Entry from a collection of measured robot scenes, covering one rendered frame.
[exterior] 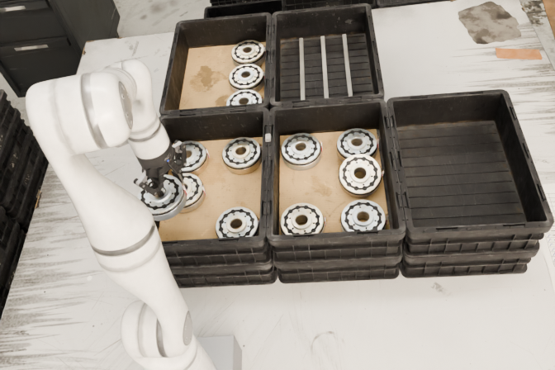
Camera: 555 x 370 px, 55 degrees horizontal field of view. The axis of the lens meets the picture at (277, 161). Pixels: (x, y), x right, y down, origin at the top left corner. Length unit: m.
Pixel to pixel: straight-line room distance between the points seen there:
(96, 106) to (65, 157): 0.08
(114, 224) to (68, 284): 0.82
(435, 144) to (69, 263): 1.02
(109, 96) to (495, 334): 1.01
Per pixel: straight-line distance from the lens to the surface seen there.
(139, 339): 0.92
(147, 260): 0.78
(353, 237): 1.15
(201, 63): 1.73
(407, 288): 1.36
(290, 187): 1.35
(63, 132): 0.64
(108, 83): 0.64
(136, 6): 3.61
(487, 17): 2.03
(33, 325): 1.53
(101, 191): 0.72
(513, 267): 1.40
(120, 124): 0.63
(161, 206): 1.17
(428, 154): 1.42
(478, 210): 1.34
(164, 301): 0.85
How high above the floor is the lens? 1.93
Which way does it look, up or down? 52 degrees down
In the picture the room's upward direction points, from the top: 11 degrees counter-clockwise
